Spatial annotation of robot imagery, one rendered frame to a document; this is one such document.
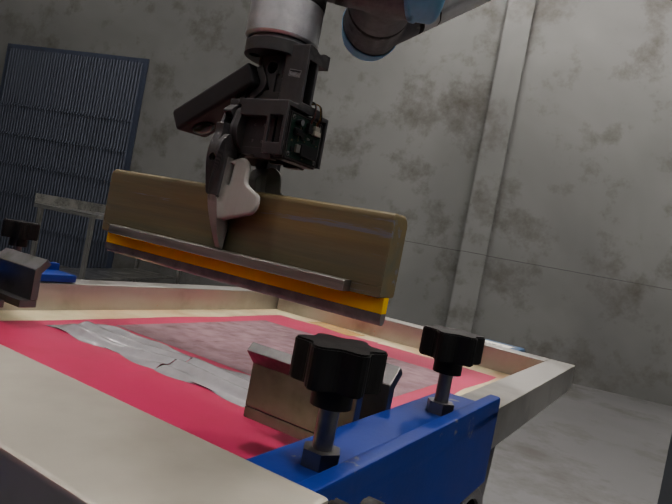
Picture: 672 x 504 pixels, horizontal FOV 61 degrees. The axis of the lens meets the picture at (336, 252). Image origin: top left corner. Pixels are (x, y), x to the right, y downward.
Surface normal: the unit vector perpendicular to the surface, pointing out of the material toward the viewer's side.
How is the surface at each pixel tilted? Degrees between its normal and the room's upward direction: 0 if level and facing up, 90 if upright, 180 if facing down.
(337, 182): 90
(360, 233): 90
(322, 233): 90
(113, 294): 90
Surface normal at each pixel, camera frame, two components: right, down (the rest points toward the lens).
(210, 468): 0.18, -0.98
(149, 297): 0.84, 0.17
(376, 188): -0.26, -0.04
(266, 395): -0.51, -0.08
